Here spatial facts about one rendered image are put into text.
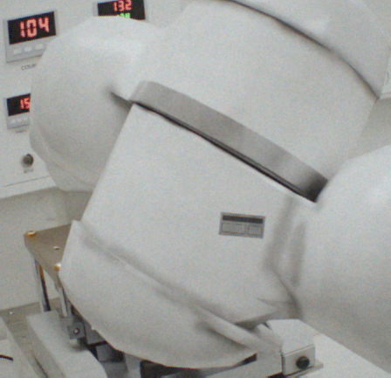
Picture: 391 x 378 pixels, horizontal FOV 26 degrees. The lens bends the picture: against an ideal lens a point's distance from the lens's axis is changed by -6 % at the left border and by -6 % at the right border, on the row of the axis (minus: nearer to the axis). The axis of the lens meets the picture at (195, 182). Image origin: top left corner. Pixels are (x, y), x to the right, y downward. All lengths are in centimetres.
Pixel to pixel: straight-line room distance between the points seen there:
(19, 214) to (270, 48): 135
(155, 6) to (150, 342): 92
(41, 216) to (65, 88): 125
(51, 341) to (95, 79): 71
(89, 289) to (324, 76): 14
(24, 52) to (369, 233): 92
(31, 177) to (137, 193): 86
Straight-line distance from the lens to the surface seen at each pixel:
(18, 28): 121
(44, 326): 119
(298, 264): 38
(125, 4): 126
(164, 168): 39
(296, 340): 113
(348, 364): 152
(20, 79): 123
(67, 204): 131
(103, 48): 47
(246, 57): 39
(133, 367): 111
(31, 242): 119
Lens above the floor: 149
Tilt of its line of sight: 16 degrees down
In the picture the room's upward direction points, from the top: 6 degrees counter-clockwise
